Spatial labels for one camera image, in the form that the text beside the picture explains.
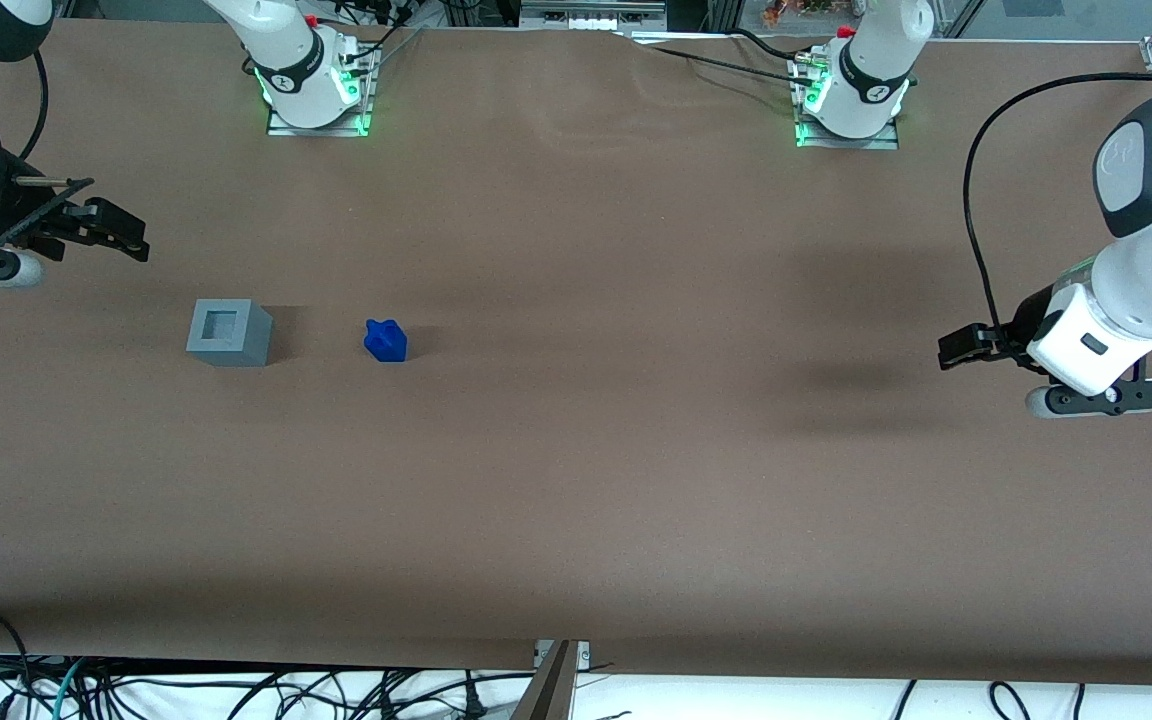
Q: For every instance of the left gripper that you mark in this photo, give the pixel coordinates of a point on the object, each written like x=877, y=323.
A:
x=1019, y=327

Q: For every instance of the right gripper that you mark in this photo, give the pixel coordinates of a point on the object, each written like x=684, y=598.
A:
x=11, y=215

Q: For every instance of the blue plastic part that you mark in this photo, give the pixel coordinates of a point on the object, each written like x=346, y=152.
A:
x=386, y=342

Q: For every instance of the gray cube base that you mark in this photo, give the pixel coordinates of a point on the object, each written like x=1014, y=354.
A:
x=256, y=345

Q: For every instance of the orange colourful object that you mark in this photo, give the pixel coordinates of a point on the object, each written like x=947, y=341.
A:
x=796, y=10

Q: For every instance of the brown table cover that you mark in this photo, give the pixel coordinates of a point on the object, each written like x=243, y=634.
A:
x=576, y=450

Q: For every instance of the white connector block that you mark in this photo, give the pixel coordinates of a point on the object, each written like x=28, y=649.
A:
x=601, y=21

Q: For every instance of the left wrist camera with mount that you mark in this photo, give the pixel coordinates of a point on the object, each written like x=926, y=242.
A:
x=1106, y=398

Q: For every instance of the dark vertical frame post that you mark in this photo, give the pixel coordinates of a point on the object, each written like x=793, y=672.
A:
x=723, y=12

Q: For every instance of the small silver bracket plate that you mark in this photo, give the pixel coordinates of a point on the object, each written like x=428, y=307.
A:
x=584, y=655

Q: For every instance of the aluminium frame rail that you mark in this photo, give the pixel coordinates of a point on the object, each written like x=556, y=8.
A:
x=591, y=8

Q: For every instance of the aluminium post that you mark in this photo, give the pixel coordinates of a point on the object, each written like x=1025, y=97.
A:
x=551, y=690

